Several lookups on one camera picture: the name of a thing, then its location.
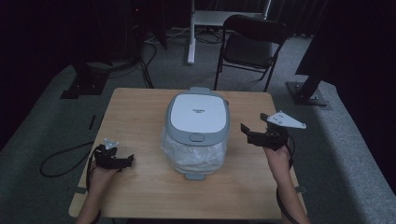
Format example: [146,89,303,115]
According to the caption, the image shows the black folding chair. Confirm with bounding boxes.
[213,14,290,93]

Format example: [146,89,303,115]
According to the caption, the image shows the black cables by stand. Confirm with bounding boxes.
[134,38,158,90]

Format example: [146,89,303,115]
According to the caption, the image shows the black stand with flat base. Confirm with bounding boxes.
[59,59,110,100]

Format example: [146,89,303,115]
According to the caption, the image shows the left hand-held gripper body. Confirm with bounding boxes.
[92,137,126,171]

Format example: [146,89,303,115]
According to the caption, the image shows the black floor cable loop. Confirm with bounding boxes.
[39,141,95,178]

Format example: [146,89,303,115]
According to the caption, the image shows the black slanted stand with base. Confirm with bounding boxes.
[286,31,329,107]

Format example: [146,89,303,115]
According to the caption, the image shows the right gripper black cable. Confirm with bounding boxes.
[275,133,301,224]

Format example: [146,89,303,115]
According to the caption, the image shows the person's right hand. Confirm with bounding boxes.
[262,144,293,175]

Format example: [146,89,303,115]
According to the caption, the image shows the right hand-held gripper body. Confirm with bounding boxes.
[248,110,307,152]

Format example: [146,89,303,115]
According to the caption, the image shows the white plastic bin bag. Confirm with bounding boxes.
[160,126,228,176]

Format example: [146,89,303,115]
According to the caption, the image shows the white desk frame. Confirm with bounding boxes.
[187,0,273,65]

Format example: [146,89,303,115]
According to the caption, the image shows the person's left hand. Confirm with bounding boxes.
[89,165,121,191]

